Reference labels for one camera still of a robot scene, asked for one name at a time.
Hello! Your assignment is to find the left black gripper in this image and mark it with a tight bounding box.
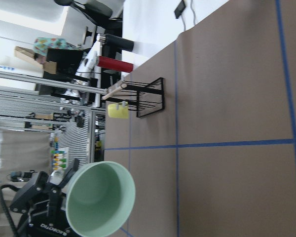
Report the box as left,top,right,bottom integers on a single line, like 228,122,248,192
9,158,80,237

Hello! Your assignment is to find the black phone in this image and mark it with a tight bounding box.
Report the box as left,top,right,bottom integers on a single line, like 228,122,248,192
174,0,186,19

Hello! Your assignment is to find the green plastic cup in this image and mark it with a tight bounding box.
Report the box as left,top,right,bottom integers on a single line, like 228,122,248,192
66,161,136,237

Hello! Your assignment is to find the black wire cup rack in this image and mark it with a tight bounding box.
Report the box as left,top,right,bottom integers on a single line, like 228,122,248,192
102,77,165,118

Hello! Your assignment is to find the black bottle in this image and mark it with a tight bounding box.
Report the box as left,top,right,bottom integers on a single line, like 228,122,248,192
96,34,134,52

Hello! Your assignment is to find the yellow plastic cup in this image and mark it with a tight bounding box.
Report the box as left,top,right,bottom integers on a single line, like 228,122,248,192
108,103,129,119

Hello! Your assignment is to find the red bottle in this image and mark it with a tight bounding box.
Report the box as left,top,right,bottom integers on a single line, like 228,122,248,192
97,56,134,73

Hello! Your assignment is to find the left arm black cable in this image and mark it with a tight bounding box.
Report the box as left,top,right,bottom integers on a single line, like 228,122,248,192
0,184,23,237

